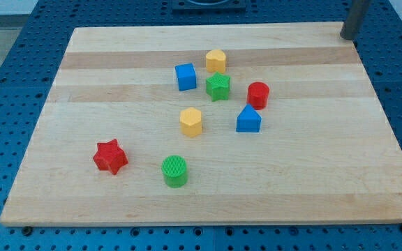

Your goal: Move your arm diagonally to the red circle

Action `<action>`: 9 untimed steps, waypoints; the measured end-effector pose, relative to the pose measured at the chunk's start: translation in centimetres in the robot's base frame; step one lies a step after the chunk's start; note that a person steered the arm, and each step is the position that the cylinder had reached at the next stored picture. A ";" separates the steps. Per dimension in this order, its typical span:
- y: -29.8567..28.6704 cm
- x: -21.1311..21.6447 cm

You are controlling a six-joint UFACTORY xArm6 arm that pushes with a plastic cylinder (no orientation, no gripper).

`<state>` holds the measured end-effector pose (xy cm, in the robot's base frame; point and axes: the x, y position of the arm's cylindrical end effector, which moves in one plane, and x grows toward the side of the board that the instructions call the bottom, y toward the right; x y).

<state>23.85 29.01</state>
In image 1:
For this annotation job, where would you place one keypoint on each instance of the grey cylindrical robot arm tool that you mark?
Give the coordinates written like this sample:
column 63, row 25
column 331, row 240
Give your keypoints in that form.
column 355, row 18

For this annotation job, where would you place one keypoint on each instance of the yellow hexagon block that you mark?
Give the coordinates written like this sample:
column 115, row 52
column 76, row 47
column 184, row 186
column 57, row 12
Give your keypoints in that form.
column 191, row 122

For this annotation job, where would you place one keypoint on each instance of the green star block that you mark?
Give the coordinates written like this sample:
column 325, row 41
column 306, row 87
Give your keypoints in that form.
column 218, row 86

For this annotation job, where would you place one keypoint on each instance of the wooden board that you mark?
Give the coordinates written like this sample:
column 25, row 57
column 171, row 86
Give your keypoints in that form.
column 325, row 153

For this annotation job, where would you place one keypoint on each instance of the blue triangle block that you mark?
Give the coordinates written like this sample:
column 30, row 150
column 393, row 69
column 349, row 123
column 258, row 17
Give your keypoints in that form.
column 248, row 120

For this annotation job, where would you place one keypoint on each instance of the green cylinder block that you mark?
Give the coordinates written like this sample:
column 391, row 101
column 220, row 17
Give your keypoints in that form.
column 175, row 172

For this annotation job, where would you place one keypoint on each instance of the blue cube block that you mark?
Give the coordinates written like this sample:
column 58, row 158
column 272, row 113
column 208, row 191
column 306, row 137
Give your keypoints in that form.
column 186, row 77

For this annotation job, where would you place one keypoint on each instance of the red cylinder block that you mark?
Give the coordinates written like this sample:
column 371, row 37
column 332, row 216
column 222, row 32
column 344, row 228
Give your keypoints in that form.
column 257, row 95

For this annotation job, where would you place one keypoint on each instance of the yellow heart block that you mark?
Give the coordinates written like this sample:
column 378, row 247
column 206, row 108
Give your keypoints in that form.
column 216, row 61

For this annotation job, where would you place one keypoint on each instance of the red star block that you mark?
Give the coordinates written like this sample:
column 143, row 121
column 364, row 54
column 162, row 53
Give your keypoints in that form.
column 110, row 157

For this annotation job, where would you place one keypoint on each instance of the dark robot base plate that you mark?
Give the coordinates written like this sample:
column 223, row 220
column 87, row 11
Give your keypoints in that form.
column 183, row 5

